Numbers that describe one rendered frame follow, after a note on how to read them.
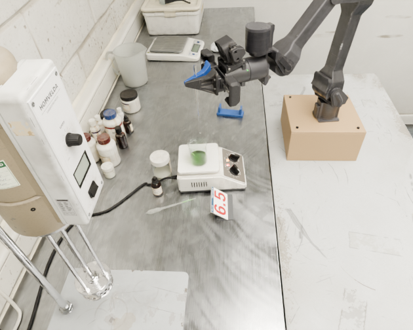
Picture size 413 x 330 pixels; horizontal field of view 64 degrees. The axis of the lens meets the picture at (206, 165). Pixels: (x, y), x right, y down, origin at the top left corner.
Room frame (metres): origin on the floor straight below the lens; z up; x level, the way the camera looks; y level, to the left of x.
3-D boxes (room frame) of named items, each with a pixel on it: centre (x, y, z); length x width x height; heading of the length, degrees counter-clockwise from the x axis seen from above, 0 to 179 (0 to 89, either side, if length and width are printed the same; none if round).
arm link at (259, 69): (0.74, -0.14, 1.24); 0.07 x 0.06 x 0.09; 108
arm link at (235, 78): (0.72, -0.07, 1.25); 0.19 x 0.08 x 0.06; 18
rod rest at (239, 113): (1.02, -0.10, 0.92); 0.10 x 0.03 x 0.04; 73
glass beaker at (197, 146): (0.69, 0.02, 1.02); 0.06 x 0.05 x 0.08; 114
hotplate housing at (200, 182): (0.70, 0.00, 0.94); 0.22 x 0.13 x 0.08; 88
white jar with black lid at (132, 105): (1.10, 0.28, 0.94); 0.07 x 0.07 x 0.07
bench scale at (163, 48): (1.56, 0.11, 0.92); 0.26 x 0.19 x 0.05; 78
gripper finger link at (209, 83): (0.67, 0.00, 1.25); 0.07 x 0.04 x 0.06; 108
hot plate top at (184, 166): (0.70, 0.02, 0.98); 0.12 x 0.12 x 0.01; 88
